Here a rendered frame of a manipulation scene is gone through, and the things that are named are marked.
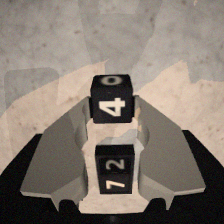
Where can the black cube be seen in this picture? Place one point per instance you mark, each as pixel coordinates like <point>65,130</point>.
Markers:
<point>112,98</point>
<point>115,174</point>

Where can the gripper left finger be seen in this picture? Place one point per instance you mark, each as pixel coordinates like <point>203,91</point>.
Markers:
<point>48,169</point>

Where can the black rectangular tray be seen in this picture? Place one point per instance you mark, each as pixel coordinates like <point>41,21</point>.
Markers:
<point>115,151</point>

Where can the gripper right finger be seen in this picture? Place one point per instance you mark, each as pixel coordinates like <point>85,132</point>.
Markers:
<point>176,166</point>

